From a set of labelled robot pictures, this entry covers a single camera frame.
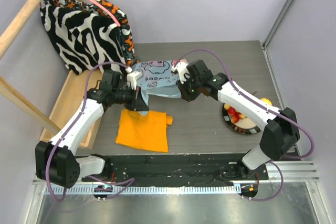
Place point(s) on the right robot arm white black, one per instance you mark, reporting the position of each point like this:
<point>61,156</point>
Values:
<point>279,127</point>

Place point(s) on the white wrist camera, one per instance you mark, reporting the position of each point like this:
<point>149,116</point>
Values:
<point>132,77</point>
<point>181,69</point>

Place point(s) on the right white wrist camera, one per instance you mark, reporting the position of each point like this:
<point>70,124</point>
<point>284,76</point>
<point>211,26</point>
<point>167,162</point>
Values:
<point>181,69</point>

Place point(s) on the fake lychee bunch red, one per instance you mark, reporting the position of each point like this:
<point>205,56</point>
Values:
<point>235,116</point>

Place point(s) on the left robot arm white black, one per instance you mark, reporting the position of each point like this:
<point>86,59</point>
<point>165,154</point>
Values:
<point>55,160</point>

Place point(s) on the round plate with dark rim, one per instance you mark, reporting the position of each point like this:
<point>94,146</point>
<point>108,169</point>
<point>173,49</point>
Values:
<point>245,126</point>

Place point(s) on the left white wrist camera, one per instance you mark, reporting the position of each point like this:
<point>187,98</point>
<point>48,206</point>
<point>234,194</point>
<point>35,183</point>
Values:
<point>132,77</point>

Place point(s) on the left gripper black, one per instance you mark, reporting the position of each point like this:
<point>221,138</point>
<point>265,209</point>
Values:
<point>139,103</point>

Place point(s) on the light blue printed plastic bag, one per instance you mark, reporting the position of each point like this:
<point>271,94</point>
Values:
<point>157,79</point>

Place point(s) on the orange folded cloth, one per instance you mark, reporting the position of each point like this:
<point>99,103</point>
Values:
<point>144,132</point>

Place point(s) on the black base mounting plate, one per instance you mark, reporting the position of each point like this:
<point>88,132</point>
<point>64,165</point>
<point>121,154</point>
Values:
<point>178,170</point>

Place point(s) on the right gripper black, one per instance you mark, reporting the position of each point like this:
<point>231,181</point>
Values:
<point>184,89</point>

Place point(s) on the fake yellow lemon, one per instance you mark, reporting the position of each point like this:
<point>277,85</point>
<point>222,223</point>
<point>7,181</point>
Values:
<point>266,101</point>

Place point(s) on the zebra pattern fabric bag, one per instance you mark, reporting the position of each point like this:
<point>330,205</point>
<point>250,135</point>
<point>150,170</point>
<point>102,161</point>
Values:
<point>84,35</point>

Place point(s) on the aluminium rail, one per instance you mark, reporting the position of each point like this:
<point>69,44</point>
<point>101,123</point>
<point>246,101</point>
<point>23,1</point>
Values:
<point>279,172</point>

